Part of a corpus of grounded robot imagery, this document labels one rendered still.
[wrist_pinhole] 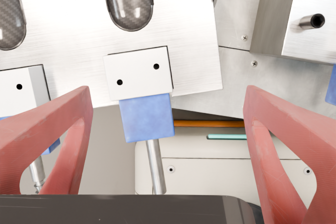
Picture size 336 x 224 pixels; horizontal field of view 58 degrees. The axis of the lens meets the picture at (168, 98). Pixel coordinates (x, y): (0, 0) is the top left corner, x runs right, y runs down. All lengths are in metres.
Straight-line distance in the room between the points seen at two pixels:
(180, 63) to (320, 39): 0.11
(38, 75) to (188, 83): 0.13
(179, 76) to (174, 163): 0.65
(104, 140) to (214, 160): 0.47
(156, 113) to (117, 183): 1.01
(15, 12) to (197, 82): 0.17
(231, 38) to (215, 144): 0.61
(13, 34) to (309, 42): 0.24
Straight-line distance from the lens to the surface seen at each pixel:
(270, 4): 0.29
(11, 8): 0.30
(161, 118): 0.25
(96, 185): 1.27
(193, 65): 0.26
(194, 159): 0.90
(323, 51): 0.25
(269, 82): 0.34
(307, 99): 0.35
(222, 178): 0.93
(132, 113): 0.26
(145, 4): 0.27
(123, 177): 1.24
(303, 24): 0.24
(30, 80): 0.26
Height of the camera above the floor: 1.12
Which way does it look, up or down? 80 degrees down
